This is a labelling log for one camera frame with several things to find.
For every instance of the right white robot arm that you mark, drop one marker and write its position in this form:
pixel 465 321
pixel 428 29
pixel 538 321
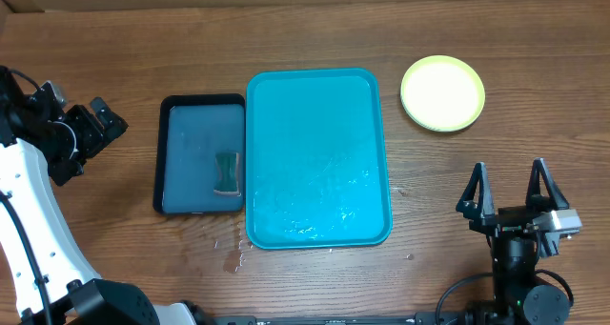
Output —
pixel 519 237

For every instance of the black water tray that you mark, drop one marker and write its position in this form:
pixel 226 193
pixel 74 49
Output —
pixel 193 129

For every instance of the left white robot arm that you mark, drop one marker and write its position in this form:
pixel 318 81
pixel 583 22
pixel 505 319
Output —
pixel 44 144

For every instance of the yellow plate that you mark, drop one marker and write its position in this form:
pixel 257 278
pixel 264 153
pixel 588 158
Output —
pixel 442 93

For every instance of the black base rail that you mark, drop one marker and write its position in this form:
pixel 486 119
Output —
pixel 420 318

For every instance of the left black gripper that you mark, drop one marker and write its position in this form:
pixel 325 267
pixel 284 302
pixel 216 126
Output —
pixel 94 133

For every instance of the teal plastic tray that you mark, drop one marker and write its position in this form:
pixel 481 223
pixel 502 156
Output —
pixel 316 169

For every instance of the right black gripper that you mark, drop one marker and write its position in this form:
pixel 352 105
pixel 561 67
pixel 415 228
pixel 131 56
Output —
pixel 511 215

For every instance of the green orange sponge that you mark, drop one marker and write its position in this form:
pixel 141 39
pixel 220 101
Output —
pixel 227 164

